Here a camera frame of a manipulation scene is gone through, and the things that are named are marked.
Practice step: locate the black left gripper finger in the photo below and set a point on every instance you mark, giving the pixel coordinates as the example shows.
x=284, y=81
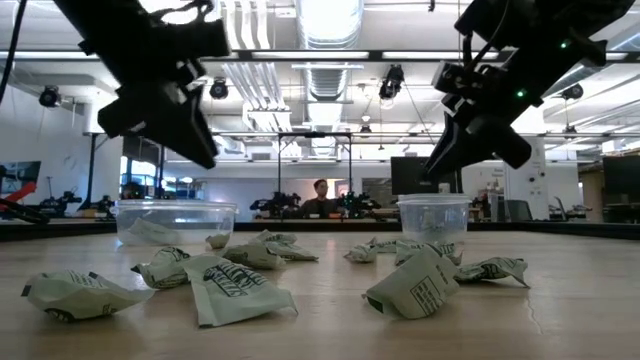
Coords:
x=187, y=135

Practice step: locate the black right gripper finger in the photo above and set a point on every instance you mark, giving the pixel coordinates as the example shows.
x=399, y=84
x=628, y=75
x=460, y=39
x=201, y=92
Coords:
x=457, y=147

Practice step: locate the small clear plastic container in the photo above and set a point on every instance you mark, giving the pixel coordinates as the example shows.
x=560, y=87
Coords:
x=435, y=210

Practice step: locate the green sweetener packet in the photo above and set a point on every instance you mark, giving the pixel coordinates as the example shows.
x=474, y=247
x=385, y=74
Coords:
x=410, y=292
x=361, y=254
x=235, y=295
x=218, y=241
x=275, y=236
x=75, y=300
x=492, y=270
x=292, y=251
x=250, y=256
x=165, y=270
x=387, y=245
x=405, y=252

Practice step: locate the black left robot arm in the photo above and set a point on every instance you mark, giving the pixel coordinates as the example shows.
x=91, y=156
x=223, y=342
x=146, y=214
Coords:
x=110, y=30

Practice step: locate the black background robot arm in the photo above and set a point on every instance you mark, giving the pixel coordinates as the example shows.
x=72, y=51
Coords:
x=357, y=204
x=104, y=206
x=62, y=202
x=275, y=204

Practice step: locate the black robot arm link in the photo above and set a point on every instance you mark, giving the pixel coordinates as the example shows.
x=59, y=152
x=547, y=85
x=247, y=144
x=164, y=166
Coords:
x=25, y=214

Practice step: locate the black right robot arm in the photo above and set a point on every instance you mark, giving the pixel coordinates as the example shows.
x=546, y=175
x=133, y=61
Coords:
x=550, y=30

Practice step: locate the black ceiling spotlight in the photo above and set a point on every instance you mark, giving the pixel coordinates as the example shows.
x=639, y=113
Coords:
x=218, y=88
x=392, y=82
x=50, y=96
x=572, y=91

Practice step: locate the white column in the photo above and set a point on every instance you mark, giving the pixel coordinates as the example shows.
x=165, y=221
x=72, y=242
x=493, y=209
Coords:
x=525, y=190

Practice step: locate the black monitor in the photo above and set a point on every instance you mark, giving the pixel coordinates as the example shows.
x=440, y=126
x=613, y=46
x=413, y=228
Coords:
x=405, y=182

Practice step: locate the large clear plastic container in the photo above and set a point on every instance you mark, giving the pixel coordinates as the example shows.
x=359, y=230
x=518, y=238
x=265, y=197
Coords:
x=175, y=210

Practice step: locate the white paper packet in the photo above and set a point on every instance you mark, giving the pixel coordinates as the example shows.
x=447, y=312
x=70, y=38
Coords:
x=150, y=232

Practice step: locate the dark large monitor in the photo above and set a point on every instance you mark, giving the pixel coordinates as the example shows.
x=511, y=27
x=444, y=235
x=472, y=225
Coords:
x=622, y=185

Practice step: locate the black beam with light strips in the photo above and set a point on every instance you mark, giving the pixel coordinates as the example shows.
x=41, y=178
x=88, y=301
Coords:
x=300, y=55

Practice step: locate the person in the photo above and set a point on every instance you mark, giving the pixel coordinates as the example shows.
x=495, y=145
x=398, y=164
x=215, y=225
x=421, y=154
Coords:
x=320, y=205

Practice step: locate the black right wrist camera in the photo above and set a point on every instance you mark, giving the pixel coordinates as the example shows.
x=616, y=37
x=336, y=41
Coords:
x=462, y=80

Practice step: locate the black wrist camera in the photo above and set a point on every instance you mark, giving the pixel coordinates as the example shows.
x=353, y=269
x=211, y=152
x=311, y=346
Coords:
x=207, y=39
x=462, y=80

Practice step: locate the black post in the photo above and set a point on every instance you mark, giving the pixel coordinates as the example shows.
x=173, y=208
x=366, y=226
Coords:
x=93, y=170

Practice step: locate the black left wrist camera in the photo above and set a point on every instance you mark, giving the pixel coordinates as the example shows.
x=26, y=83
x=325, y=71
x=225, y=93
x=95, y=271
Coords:
x=207, y=39

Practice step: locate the black aluminium table frame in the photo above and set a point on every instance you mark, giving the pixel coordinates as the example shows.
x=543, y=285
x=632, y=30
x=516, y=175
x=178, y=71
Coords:
x=550, y=229

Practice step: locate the black background rig frame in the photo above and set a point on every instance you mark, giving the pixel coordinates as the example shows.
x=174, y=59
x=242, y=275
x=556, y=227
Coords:
x=315, y=134

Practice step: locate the dark wall screen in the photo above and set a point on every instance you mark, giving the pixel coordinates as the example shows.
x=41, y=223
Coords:
x=15, y=172

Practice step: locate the silver ceiling duct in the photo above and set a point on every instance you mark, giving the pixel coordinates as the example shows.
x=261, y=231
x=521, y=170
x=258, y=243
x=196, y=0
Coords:
x=327, y=30

